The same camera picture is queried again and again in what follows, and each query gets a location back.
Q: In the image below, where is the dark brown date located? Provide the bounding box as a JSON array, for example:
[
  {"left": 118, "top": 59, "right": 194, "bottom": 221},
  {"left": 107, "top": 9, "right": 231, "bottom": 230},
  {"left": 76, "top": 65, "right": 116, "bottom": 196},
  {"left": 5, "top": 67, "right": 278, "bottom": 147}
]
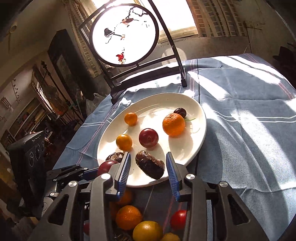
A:
[{"left": 135, "top": 151, "right": 165, "bottom": 180}]

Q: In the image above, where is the red cherry tomato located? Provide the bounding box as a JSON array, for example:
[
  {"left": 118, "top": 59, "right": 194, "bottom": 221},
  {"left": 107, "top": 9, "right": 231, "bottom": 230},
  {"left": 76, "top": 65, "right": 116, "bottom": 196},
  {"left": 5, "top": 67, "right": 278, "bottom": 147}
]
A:
[{"left": 170, "top": 210, "right": 187, "bottom": 230}]

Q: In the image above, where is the rough mandarin orange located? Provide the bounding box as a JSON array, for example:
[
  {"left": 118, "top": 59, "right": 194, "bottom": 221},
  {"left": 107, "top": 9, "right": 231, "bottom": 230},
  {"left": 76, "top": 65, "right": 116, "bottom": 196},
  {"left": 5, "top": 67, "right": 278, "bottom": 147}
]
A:
[{"left": 115, "top": 205, "right": 143, "bottom": 230}]

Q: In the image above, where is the small front orange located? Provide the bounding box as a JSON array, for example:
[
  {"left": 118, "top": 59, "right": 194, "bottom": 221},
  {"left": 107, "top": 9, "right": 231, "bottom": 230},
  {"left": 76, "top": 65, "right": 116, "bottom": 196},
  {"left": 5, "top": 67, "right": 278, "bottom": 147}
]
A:
[{"left": 124, "top": 113, "right": 138, "bottom": 126}]

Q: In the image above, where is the yellow lemon fruit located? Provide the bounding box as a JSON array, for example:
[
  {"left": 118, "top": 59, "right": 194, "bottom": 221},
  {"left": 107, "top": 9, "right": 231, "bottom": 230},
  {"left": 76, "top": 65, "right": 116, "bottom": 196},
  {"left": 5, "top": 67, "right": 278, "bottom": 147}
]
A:
[{"left": 161, "top": 232, "right": 180, "bottom": 241}]

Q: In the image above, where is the large yellow orange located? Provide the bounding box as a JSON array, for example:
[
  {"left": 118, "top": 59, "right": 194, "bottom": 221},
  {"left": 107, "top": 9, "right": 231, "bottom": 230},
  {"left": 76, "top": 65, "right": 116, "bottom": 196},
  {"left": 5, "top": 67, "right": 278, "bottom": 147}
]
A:
[{"left": 132, "top": 221, "right": 164, "bottom": 241}]

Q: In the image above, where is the dark cherry with stem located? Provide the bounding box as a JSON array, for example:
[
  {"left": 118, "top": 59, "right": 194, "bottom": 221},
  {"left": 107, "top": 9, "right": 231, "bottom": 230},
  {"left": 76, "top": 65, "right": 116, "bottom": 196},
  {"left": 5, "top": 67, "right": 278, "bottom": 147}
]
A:
[{"left": 174, "top": 108, "right": 195, "bottom": 121}]

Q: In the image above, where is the small red tomato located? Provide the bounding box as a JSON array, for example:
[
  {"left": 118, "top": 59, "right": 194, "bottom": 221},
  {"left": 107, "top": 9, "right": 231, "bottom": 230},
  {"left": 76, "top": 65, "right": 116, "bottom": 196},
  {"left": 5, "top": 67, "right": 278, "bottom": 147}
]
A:
[{"left": 83, "top": 222, "right": 90, "bottom": 235}]

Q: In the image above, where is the yellow orange fruit front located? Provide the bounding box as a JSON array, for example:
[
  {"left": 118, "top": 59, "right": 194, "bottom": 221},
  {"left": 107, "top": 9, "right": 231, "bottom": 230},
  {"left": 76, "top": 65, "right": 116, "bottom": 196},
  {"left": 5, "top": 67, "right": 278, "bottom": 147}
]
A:
[{"left": 116, "top": 134, "right": 132, "bottom": 152}]

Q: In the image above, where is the white oval plate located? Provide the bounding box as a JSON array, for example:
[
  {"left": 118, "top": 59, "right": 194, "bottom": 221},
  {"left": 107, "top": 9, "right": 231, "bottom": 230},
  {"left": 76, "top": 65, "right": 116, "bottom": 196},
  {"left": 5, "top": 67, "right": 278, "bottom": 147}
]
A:
[{"left": 97, "top": 93, "right": 207, "bottom": 188}]

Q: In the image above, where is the white plastic bag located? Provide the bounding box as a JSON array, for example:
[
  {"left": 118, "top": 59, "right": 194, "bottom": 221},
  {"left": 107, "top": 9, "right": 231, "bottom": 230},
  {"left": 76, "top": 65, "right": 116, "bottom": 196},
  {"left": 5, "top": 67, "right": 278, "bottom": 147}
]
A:
[{"left": 86, "top": 93, "right": 105, "bottom": 115}]

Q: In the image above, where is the blue striped tablecloth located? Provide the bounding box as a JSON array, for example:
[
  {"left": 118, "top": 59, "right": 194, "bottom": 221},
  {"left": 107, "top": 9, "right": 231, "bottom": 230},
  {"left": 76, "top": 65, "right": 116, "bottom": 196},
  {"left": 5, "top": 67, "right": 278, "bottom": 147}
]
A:
[{"left": 55, "top": 54, "right": 295, "bottom": 240}]

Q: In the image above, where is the round bird screen ornament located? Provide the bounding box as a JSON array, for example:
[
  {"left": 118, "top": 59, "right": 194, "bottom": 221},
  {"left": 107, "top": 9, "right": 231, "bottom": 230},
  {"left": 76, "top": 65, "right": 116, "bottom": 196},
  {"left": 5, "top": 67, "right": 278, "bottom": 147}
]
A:
[{"left": 78, "top": 0, "right": 188, "bottom": 105}]

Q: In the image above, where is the window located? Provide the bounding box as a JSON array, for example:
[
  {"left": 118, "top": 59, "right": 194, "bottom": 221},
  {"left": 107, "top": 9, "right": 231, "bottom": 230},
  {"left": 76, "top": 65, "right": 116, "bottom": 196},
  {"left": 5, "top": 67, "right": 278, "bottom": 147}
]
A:
[{"left": 91, "top": 0, "right": 198, "bottom": 43}]

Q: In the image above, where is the left checked curtain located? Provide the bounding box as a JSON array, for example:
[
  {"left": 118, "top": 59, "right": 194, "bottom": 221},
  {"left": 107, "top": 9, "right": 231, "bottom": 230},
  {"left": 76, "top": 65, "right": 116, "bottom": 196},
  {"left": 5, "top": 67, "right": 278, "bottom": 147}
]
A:
[{"left": 64, "top": 1, "right": 102, "bottom": 78}]

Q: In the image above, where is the checked curtain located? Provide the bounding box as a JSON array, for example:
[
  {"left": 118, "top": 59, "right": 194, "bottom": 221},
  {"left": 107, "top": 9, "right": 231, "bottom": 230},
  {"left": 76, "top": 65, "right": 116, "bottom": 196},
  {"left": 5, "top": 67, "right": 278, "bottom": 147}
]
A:
[
  {"left": 187, "top": 0, "right": 247, "bottom": 37},
  {"left": 64, "top": 1, "right": 102, "bottom": 78}
]

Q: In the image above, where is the right checked curtain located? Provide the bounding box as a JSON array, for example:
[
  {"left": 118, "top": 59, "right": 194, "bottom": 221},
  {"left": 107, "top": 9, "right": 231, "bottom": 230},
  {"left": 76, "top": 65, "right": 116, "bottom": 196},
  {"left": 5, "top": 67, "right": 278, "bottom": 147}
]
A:
[{"left": 187, "top": 0, "right": 247, "bottom": 37}]

